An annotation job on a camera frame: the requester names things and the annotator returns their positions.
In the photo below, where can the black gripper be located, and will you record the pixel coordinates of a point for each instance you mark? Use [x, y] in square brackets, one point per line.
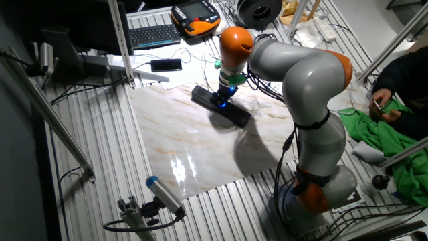
[228, 92]

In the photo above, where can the blue lit volume knob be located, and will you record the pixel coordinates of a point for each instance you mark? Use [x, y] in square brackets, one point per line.
[222, 105]

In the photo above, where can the black speaker bar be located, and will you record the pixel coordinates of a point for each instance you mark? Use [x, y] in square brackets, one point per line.
[234, 115]

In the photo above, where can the person's left forearm dark sleeve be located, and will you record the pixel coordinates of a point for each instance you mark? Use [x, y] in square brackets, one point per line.
[411, 125]

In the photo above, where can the silver orange robot arm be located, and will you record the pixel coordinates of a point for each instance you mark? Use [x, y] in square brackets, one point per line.
[307, 83]

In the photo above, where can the person's right forearm dark sleeve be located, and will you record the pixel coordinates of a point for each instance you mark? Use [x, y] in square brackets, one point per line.
[404, 70]

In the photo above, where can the person's right hand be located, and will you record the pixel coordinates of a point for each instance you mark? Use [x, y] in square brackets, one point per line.
[381, 97]

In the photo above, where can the person's left hand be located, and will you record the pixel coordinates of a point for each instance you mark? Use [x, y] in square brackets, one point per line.
[392, 116]

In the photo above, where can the green wrist flange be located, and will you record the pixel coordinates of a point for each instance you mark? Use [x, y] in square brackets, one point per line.
[238, 79]

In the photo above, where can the white printed paper sheets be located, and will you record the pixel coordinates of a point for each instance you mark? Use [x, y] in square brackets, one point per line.
[187, 75]

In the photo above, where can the marble pattern board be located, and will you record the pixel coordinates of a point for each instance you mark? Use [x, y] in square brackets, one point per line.
[187, 140]

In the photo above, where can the white power strip with sockets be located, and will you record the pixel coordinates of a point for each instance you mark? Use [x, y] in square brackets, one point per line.
[275, 89]

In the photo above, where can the black smartphone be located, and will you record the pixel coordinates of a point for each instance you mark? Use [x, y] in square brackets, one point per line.
[166, 65]

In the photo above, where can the white round object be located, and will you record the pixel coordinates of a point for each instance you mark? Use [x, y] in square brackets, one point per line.
[220, 30]

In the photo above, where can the orange black teach pendant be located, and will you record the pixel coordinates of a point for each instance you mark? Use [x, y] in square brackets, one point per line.
[195, 16]

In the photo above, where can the black keyboard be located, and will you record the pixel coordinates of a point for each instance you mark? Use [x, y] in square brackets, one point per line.
[154, 35]

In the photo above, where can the black round spool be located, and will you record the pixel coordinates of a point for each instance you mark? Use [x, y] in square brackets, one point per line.
[259, 13]

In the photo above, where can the aluminium strut beside monitor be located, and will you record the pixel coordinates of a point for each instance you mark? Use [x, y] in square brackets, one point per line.
[121, 43]

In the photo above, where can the yellow packet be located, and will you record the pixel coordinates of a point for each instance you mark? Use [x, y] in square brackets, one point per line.
[289, 7]

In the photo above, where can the narrow white power strip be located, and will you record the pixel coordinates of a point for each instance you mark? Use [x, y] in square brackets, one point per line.
[325, 30]

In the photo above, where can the wooden board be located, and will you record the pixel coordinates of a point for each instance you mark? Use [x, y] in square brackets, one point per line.
[312, 11]

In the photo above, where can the black computer monitor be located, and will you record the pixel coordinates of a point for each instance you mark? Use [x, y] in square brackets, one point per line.
[100, 26]

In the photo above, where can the grey white cloth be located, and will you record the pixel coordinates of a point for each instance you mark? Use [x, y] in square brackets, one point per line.
[368, 152]

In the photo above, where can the phone held by person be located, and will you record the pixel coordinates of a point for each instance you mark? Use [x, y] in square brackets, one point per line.
[377, 104]

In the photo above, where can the green cloth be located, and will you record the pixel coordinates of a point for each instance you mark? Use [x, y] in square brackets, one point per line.
[384, 134]

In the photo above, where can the white mounting plate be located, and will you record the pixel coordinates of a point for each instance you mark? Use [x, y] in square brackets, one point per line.
[356, 201]

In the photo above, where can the black ball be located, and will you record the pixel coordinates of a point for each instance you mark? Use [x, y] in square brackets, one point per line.
[381, 182]

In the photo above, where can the aluminium frame post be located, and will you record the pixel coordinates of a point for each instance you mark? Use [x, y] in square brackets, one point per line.
[296, 18]

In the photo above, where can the silver camera with blue cap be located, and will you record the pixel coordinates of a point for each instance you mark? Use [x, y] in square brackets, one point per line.
[164, 195]

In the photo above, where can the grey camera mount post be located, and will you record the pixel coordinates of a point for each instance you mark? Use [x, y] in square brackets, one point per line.
[133, 217]

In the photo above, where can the long aluminium frame beam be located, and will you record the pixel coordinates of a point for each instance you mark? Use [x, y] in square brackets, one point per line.
[50, 117]

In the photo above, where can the small silver camera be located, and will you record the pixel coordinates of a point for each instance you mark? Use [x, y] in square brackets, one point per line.
[47, 57]

